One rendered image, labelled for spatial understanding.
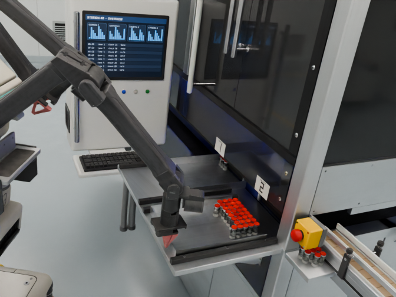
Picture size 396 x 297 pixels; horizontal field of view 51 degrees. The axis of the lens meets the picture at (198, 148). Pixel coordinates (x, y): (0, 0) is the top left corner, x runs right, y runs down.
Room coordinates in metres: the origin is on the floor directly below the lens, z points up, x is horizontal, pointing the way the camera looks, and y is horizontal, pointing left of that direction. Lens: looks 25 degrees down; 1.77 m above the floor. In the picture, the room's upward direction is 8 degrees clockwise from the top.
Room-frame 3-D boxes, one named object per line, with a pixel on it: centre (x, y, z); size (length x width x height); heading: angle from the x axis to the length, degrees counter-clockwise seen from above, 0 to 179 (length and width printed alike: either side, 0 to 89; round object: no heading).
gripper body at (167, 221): (1.07, 0.06, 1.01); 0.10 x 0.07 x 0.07; 118
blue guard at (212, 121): (2.06, 0.13, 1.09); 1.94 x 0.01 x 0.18; 28
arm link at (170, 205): (1.07, 0.05, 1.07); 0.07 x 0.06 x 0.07; 94
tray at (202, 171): (1.58, -0.01, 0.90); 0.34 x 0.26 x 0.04; 118
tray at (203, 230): (1.22, -0.07, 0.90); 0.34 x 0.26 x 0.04; 117
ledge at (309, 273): (1.12, -0.44, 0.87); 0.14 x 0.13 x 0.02; 118
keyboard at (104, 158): (1.76, 0.35, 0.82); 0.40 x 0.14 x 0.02; 117
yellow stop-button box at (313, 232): (1.11, -0.39, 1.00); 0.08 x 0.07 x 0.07; 118
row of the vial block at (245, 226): (1.27, -0.17, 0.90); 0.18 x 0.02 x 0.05; 27
